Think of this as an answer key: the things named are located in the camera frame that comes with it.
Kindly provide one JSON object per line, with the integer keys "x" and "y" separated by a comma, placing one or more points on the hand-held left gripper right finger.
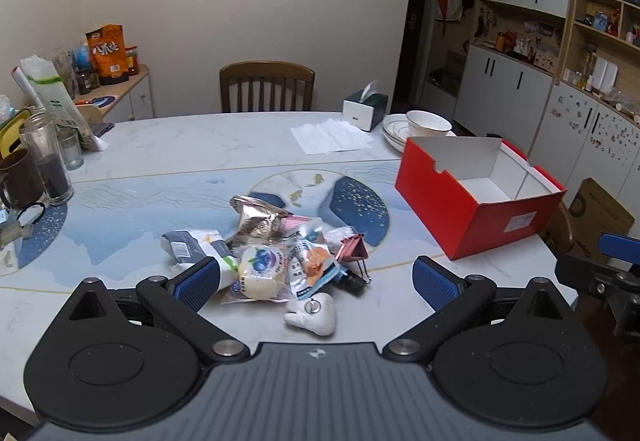
{"x": 435, "y": 278}

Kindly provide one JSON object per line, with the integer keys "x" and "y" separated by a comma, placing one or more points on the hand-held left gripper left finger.
{"x": 197, "y": 278}

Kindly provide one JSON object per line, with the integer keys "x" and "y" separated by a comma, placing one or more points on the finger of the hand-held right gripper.
{"x": 620, "y": 246}

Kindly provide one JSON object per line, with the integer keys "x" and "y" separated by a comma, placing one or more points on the grey tissue pack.
{"x": 187, "y": 246}

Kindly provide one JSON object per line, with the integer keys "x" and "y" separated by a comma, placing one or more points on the blueberry bread packet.
{"x": 257, "y": 271}

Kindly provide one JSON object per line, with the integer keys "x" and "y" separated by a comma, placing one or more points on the red cardboard box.
{"x": 440, "y": 201}

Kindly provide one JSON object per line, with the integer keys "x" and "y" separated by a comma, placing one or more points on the silver foil snack packet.
{"x": 257, "y": 221}

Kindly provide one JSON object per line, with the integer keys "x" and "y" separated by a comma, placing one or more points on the pink binder clip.
{"x": 350, "y": 248}

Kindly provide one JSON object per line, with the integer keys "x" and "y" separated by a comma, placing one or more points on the white blue sausage packet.
{"x": 312, "y": 266}

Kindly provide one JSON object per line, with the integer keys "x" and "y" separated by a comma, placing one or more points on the white marble desktop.
{"x": 200, "y": 146}

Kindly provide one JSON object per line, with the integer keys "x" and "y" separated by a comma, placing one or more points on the brown cardboard box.
{"x": 600, "y": 221}

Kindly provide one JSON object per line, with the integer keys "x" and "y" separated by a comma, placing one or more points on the blue printed table mat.
{"x": 125, "y": 221}

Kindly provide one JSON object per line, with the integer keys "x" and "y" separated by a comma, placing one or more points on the white gold-rimmed bowl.
{"x": 427, "y": 123}

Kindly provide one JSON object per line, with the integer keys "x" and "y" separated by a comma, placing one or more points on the white paper napkins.
{"x": 330, "y": 136}

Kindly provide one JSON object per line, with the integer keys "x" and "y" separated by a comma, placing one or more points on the clear glass cup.
{"x": 71, "y": 151}

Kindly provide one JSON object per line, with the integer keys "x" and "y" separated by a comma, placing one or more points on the green white tissue box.
{"x": 365, "y": 108}

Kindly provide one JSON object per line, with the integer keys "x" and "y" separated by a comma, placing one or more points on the tall glass jar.
{"x": 50, "y": 166}

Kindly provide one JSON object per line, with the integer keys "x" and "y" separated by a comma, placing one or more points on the small white side cabinet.
{"x": 135, "y": 96}

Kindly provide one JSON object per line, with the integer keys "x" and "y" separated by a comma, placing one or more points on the brown wooden chair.
{"x": 267, "y": 86}

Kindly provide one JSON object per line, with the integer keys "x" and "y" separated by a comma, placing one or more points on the brown mug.
{"x": 17, "y": 178}

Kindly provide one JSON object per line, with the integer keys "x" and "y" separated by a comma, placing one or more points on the red sauce jar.
{"x": 132, "y": 61}

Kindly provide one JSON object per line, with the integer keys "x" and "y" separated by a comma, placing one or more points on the white plastic bag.
{"x": 55, "y": 96}

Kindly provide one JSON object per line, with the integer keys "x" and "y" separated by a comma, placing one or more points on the yellow container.
{"x": 10, "y": 131}

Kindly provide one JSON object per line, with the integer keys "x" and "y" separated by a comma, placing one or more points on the orange snack bag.
{"x": 107, "y": 53}

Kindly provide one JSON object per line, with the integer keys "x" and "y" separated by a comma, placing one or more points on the red hanging bag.
{"x": 452, "y": 3}

